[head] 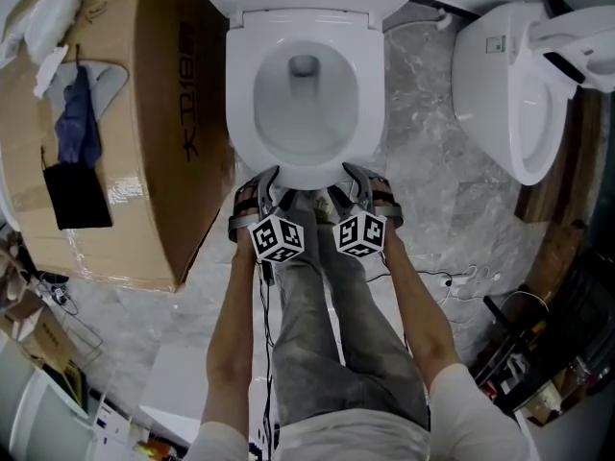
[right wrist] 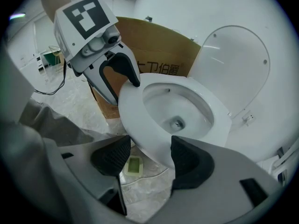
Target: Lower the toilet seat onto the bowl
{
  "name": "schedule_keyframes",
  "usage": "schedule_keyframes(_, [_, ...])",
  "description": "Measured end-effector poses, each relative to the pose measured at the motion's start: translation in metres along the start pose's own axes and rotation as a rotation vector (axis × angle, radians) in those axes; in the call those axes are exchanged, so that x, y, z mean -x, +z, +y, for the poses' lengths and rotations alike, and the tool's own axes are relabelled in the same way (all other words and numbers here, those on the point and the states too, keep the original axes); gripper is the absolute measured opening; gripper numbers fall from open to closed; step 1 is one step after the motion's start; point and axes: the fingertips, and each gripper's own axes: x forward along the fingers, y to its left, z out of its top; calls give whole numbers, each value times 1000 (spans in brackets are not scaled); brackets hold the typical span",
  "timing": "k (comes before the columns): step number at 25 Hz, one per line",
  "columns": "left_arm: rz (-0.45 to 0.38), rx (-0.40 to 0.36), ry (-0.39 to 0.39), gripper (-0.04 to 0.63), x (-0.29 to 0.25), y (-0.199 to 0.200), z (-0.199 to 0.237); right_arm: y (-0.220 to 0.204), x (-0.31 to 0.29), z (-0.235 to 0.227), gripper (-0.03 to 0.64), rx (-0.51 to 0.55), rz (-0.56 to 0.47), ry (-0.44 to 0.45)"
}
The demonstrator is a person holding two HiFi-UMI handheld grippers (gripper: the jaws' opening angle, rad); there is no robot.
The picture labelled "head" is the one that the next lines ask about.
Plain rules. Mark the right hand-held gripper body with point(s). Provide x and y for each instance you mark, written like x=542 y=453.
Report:
x=360 y=233

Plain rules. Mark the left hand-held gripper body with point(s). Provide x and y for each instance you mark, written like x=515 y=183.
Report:
x=278 y=238

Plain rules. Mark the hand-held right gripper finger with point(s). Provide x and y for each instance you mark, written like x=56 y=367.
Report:
x=341 y=207
x=362 y=197

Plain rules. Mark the person's right forearm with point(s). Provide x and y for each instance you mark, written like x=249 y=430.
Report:
x=423 y=315

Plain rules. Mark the person's left forearm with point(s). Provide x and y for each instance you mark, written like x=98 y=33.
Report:
x=230 y=344

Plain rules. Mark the white toilet with square tank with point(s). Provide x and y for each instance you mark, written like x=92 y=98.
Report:
x=336 y=128

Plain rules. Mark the oval white smart toilet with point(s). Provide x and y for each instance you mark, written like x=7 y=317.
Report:
x=480 y=89

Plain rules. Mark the person's left hand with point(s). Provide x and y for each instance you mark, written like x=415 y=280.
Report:
x=245 y=204

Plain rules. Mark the person's right hand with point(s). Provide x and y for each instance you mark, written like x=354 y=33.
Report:
x=384 y=197

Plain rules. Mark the person's dirty white shoe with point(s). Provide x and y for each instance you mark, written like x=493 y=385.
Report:
x=322 y=209

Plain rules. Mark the person's grey trousers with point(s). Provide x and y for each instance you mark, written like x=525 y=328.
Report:
x=312 y=334

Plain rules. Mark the white power strip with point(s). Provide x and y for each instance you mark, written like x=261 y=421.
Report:
x=454 y=282

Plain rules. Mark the large brown cardboard box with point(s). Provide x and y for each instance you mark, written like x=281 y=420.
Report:
x=154 y=113

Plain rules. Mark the black chair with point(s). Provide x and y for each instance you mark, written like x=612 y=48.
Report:
x=509 y=334

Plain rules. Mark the black flat bag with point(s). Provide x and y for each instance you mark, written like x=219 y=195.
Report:
x=77 y=195

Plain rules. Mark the grey cloth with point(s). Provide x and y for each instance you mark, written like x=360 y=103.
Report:
x=113 y=84

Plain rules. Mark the dark wooden plank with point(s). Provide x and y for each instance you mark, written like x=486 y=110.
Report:
x=567 y=161
x=557 y=262

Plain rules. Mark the person's white shirt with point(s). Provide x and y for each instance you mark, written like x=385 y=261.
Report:
x=471 y=416

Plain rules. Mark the white flat board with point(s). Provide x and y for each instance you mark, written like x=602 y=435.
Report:
x=168 y=425

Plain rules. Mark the black cabinet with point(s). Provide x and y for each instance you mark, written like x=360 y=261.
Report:
x=605 y=185

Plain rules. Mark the crumpled white paper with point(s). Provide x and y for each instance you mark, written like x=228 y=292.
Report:
x=50 y=70

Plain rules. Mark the small brown cardboard box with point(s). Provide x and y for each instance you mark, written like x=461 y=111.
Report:
x=43 y=334

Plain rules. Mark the teal and beige plush toy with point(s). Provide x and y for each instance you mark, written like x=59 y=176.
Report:
x=12 y=272

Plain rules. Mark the white cabinet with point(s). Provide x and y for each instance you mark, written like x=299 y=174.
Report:
x=33 y=411

